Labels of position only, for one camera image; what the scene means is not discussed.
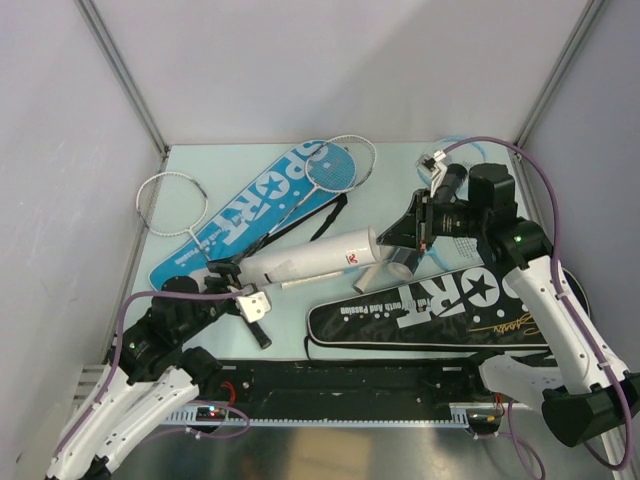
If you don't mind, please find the aluminium frame post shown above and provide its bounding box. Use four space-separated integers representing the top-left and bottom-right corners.
74 0 170 159
513 0 611 147

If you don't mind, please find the right aluminium frame post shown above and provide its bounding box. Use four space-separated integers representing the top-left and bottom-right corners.
513 0 611 147

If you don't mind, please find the black racket cover bag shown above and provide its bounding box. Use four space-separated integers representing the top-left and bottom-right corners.
307 266 548 352

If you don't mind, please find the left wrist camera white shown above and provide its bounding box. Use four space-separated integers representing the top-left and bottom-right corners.
236 291 272 324

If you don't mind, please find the left aluminium frame post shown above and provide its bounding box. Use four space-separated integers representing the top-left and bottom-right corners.
74 0 170 159

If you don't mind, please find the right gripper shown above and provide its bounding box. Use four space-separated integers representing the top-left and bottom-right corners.
376 189 486 252

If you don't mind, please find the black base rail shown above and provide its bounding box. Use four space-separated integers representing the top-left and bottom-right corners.
187 358 505 426

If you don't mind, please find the blue racket near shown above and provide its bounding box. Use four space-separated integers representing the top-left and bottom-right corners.
279 234 486 291

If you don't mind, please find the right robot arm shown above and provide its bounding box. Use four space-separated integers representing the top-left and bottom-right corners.
377 158 639 447

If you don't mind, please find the black shuttlecock tube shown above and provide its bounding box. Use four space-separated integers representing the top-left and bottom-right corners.
387 163 469 281

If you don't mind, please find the blue racket cover bag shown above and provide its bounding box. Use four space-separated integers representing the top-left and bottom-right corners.
148 140 337 290

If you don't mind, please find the white racket black grip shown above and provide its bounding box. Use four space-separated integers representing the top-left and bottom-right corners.
135 171 272 349

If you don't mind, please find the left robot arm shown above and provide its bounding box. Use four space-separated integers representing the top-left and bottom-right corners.
45 264 259 479

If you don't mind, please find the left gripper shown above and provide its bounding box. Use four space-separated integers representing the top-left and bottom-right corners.
177 253 245 342

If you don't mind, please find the white shuttlecock tube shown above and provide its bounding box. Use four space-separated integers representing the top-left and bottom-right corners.
239 227 382 286

